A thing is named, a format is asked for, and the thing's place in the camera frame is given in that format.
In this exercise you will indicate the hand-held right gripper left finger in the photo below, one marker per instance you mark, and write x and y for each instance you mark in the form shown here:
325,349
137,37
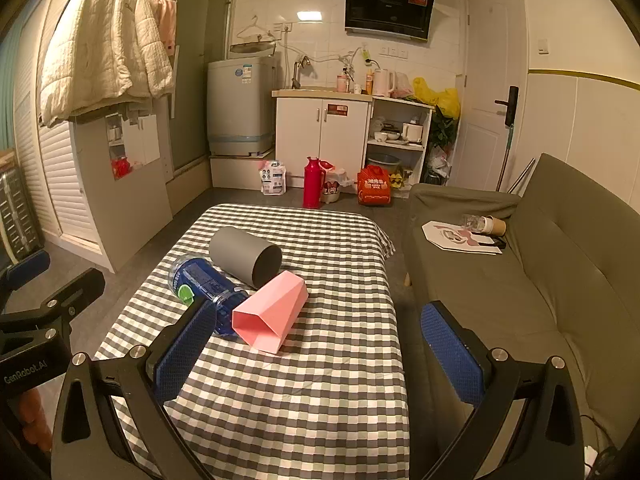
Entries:
185,345

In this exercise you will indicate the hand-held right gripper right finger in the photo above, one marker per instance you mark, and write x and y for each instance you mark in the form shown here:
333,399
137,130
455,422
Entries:
450,355

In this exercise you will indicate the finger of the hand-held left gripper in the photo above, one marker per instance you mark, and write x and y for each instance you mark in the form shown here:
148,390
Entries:
30,265
75,290

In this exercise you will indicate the pink cup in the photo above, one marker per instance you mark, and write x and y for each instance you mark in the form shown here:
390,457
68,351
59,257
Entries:
272,310

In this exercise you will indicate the grey cup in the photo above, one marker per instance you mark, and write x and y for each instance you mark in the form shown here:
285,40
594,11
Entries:
240,255

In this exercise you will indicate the brown paper cup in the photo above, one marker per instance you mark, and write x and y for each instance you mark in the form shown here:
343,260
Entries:
495,226

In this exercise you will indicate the person's left hand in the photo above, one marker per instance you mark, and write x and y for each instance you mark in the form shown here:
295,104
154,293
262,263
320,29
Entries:
31,410

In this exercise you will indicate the dark ribbed suitcase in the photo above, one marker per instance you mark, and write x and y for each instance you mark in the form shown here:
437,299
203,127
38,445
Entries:
17,210

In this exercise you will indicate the blue transparent plastic bottle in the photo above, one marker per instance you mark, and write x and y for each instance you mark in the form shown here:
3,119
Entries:
200,277

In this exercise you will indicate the olive green sofa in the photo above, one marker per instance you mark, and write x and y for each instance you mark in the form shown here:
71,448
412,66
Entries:
500,285

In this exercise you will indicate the white louvred wardrobe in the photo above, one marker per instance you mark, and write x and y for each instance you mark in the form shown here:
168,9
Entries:
65,185

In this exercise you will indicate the white leaning board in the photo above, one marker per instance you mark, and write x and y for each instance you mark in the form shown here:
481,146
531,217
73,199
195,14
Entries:
130,210

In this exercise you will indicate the white printed paper bag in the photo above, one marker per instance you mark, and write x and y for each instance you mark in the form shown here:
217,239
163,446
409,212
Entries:
450,237

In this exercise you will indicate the clear plastic bottle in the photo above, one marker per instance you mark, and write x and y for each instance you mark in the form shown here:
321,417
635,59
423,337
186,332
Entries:
472,222

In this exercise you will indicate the grey white checkered tablecloth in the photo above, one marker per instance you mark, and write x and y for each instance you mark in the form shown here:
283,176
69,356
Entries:
310,400

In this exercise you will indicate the white washing machine platform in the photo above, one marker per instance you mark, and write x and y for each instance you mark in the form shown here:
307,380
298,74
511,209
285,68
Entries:
235,172

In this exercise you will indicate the red orange packet bag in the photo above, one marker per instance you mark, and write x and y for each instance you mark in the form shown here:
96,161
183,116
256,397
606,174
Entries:
374,187

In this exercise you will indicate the white detergent pouch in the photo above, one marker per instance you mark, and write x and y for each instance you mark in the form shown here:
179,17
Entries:
272,179

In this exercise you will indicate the metal poles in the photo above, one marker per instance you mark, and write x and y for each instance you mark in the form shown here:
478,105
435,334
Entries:
522,175

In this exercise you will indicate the red thermos flask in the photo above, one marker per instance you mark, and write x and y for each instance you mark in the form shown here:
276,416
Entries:
311,185

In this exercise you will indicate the white cartoon waste bin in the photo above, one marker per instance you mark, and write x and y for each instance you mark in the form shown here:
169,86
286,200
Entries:
332,187

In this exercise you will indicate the dark green leafy plant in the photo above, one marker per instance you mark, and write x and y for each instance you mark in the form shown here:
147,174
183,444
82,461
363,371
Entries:
444,130

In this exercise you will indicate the white quilted jacket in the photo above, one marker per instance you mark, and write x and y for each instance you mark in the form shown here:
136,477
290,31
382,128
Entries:
100,50

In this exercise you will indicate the white bowls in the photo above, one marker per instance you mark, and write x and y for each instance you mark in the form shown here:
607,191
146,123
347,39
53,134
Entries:
387,136

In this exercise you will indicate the grey top-load washing machine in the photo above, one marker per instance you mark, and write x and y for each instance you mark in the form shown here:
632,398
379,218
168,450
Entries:
235,105

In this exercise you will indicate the white sink cabinet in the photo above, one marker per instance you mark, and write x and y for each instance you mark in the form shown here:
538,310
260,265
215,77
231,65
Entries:
320,135

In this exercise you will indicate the yellow plastic bag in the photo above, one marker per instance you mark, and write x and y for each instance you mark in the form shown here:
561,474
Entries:
445,100

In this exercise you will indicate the frosted glass door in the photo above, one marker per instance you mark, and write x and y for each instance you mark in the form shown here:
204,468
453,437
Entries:
200,60

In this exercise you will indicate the pink hanging cloth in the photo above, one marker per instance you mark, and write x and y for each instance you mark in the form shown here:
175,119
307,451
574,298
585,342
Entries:
167,22

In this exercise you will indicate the white electric kettle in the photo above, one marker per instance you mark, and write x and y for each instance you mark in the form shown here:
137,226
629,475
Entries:
384,82

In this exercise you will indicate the orange bottle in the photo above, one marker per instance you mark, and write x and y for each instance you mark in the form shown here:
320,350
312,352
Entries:
369,82

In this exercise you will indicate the pink bottle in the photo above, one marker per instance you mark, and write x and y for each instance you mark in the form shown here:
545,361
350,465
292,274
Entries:
343,82

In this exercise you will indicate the white door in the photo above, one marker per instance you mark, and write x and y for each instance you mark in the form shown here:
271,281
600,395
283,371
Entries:
487,60

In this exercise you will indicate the metal faucet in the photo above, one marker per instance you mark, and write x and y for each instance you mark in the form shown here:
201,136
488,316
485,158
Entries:
298,70

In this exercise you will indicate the black range hood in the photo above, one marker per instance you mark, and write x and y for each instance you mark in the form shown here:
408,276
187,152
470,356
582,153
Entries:
387,7

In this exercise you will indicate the wall socket row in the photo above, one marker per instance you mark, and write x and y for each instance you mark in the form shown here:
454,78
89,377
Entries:
392,52

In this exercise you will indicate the white light switch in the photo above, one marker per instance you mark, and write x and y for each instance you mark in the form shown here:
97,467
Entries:
543,46

